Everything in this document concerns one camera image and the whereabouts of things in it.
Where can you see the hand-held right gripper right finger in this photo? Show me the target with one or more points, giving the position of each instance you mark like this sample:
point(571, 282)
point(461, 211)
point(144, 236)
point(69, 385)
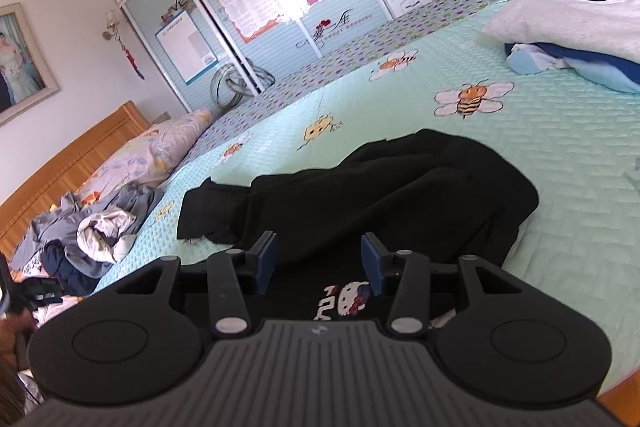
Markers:
point(372, 264)

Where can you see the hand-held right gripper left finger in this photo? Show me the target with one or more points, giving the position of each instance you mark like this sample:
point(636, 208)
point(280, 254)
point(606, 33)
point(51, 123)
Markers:
point(265, 264)

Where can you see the black pants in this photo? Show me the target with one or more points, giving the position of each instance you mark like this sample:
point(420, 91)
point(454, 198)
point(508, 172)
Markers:
point(375, 197)

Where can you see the person's left hand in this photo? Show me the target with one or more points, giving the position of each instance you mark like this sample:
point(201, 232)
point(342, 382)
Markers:
point(14, 332)

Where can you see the navy garment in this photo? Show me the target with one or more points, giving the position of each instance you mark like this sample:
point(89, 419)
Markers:
point(70, 269)

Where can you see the white jacket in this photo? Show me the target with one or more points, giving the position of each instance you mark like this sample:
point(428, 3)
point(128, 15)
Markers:
point(100, 232)

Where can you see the grey shirt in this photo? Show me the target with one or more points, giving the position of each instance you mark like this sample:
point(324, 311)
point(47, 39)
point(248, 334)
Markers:
point(135, 199)

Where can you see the wooden headboard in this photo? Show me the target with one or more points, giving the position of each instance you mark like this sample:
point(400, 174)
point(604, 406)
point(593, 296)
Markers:
point(65, 157)

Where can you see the floral pillow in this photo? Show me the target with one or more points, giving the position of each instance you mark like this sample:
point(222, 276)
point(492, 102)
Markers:
point(150, 147)

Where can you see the green quilted bee bedspread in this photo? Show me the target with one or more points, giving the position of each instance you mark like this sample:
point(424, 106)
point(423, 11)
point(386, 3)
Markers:
point(550, 157)

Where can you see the framed wedding photo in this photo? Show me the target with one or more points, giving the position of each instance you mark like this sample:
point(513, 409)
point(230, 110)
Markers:
point(15, 62)

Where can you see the blue framed poster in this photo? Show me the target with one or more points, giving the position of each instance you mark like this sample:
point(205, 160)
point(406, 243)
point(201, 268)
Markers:
point(186, 47)

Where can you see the red tassel ornament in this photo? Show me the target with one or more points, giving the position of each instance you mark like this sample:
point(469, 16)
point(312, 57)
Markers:
point(132, 57)

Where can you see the light blue garment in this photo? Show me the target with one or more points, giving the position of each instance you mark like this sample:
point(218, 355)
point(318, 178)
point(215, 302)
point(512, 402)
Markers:
point(530, 62)

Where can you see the orange framed poster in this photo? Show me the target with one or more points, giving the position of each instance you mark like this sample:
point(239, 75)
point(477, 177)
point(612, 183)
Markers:
point(245, 2)

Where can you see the blue knitted sweater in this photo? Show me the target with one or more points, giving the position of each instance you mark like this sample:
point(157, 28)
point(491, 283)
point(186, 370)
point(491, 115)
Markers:
point(600, 59)

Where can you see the white hoodie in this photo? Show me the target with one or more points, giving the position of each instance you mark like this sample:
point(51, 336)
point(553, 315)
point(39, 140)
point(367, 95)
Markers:
point(560, 22)

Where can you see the wall lamp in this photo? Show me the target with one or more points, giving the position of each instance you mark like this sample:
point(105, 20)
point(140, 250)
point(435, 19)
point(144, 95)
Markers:
point(111, 24)

